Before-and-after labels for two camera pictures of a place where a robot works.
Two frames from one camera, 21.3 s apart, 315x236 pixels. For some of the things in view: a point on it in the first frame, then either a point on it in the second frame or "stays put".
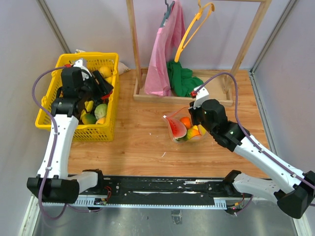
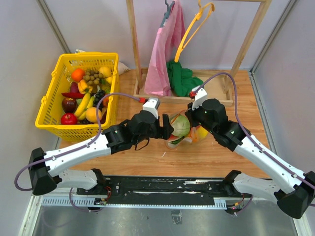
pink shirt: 169,40 stays put
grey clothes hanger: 167,14 stays put
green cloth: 181,80 stays put
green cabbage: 101,111 -> 181,126
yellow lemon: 105,71 stays put
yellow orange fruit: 101,121 -> 91,114
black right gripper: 194,111 stays put
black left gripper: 103,88 -> 163,132
